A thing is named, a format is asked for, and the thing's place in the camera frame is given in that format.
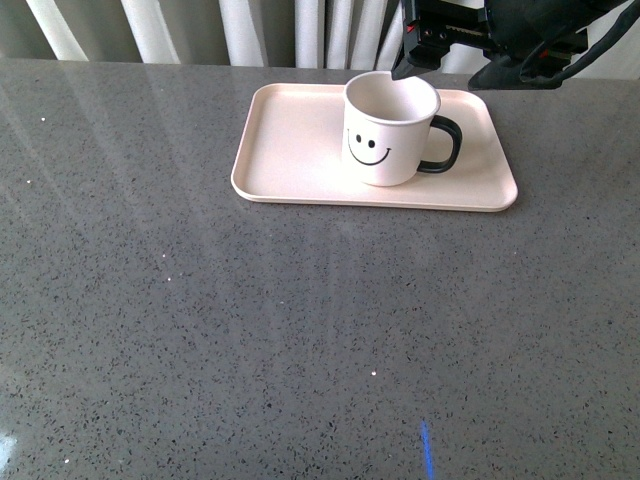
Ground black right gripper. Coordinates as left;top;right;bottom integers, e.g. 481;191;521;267
391;0;621;91

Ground white smiley mug black handle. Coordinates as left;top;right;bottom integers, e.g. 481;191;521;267
342;71;463;187

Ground white pleated curtain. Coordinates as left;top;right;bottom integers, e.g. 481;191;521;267
1;1;639;79

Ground beige rectangular tray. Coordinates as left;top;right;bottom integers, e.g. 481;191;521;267
231;83;518;212

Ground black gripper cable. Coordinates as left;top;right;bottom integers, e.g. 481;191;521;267
519;2;640;85

